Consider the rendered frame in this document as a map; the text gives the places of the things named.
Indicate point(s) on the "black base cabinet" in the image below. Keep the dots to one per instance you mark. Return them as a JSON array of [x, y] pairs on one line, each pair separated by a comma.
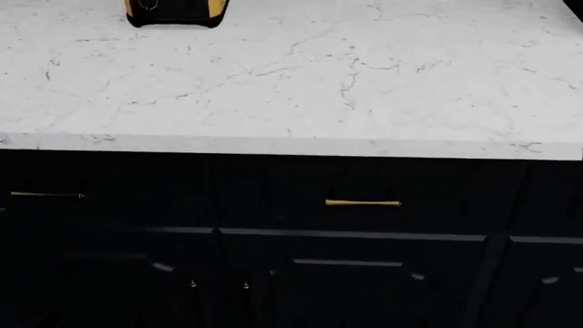
[[291, 246]]

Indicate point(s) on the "black and yellow toaster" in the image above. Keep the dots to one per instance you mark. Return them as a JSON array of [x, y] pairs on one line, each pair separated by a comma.
[[175, 13]]

